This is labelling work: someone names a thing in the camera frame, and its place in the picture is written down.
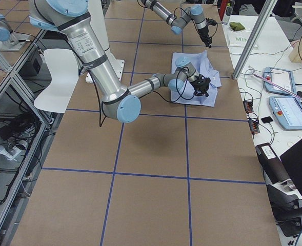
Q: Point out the white plastic chair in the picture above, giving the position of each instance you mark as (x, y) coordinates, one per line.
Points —
(63, 69)

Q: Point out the teach pendant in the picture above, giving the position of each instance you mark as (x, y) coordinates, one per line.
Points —
(282, 77)
(288, 111)

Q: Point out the lower teach pendant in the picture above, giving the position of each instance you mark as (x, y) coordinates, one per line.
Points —
(288, 111)

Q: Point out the white paper sign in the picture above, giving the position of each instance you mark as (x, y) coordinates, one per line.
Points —
(238, 38)

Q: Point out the upper teach pendant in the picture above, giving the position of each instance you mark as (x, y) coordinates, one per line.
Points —
(282, 77)

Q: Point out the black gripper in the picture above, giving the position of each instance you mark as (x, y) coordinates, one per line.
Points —
(203, 32)
(198, 83)

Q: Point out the light blue striped shirt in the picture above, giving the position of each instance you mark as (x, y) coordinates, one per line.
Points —
(182, 91)

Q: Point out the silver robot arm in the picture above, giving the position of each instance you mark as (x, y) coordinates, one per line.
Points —
(119, 102)
(194, 14)

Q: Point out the aluminium frame post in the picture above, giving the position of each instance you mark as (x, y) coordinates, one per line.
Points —
(255, 33)

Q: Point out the green cloth bag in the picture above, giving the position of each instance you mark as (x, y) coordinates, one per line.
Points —
(236, 26)

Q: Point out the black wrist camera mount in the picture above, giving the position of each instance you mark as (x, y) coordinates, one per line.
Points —
(211, 22)

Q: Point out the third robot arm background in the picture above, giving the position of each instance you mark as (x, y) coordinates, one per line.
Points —
(10, 40)

